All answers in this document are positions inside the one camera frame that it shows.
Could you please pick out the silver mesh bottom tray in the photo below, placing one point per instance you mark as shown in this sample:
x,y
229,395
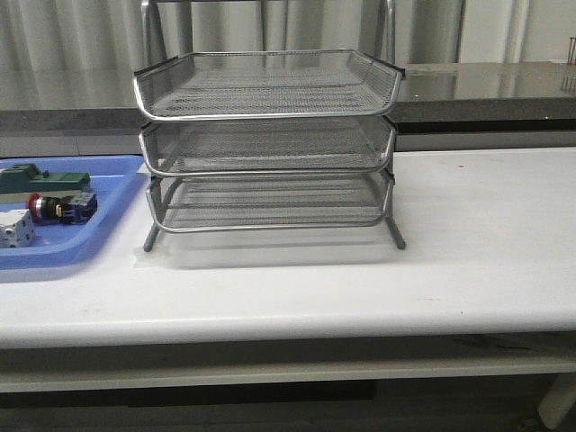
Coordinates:
x,y
220,203

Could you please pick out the white table leg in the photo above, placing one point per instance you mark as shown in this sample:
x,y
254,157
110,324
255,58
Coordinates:
x,y
558,401

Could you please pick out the grey stone counter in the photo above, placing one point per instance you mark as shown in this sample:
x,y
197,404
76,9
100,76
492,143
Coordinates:
x,y
440,107

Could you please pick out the white circuit breaker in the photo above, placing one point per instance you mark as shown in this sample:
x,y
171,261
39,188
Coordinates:
x,y
17,229

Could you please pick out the red emergency stop button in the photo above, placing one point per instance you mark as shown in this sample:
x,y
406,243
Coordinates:
x,y
76,209

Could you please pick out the blue plastic tray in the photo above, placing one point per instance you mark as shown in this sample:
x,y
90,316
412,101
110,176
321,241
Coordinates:
x,y
116,180

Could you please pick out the green terminal block connector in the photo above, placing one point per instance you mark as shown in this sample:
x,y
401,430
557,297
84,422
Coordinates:
x,y
28,178

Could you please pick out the silver mesh tray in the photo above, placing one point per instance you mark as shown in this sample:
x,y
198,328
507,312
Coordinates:
x,y
214,86
220,203
297,145

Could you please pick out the silver mesh top tray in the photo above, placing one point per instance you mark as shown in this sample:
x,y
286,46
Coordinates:
x,y
214,86

